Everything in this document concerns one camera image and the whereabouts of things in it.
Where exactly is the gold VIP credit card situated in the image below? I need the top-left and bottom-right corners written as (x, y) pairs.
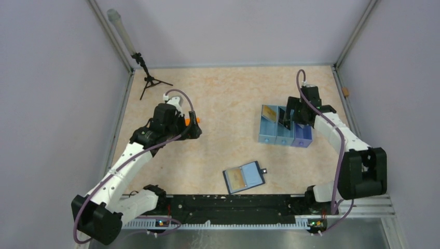
top-left (227, 168), bottom-right (246, 191)

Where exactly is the dark blue leather card holder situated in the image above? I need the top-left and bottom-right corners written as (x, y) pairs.
top-left (222, 161), bottom-right (268, 195)

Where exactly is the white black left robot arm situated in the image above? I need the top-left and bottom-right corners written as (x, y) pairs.
top-left (71, 102), bottom-right (202, 245)

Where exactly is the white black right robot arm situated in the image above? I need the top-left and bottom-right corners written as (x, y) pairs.
top-left (279, 86), bottom-right (387, 214)

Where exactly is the light blue drawer organizer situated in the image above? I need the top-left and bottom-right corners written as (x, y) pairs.
top-left (258, 105), bottom-right (313, 148)

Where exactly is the small tan block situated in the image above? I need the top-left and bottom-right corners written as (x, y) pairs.
top-left (341, 87), bottom-right (350, 98)

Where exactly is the black mini tripod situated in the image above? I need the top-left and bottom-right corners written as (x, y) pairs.
top-left (131, 52), bottom-right (173, 100)

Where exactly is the grey tube on tripod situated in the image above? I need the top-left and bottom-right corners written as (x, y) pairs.
top-left (106, 9), bottom-right (136, 57)

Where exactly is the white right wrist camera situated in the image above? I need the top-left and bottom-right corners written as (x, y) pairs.
top-left (301, 81), bottom-right (316, 91)

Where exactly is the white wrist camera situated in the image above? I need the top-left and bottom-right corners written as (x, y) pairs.
top-left (163, 94), bottom-right (183, 116)
top-left (301, 81), bottom-right (316, 91)

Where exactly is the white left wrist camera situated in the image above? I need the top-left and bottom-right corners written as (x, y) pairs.
top-left (163, 94), bottom-right (183, 116)

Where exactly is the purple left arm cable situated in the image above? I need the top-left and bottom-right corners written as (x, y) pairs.
top-left (73, 89), bottom-right (195, 245)

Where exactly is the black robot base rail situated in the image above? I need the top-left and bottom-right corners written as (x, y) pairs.
top-left (145, 194), bottom-right (331, 225)

